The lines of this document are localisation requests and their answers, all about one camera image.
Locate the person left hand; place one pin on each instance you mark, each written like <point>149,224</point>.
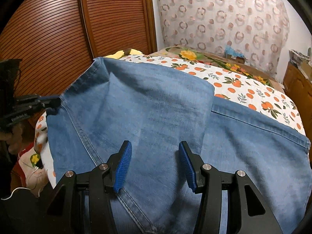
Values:
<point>14,139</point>

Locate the stack of newspapers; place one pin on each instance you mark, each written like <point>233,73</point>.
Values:
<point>298,58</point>

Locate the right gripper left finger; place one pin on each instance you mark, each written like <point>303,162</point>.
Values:
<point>101,183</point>

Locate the blue denim jeans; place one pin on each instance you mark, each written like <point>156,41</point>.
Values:
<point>163,203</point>

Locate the brown louvered wooden wardrobe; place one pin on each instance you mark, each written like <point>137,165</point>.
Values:
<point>57,40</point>

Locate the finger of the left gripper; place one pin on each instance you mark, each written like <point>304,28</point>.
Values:
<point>36,103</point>

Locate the circle pattern sheer curtain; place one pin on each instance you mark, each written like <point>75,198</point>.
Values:
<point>254,29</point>

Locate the yellow Pikachu plush toy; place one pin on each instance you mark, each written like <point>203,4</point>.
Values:
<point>125,52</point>

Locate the floral brown bed blanket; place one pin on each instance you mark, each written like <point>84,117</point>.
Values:
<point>192,55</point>

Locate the orange print white blanket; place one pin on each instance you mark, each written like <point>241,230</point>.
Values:
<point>243,87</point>

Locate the long wooden sideboard cabinet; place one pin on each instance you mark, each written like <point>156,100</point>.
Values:
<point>298,89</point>

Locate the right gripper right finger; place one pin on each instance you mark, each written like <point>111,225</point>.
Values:
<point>247,210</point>

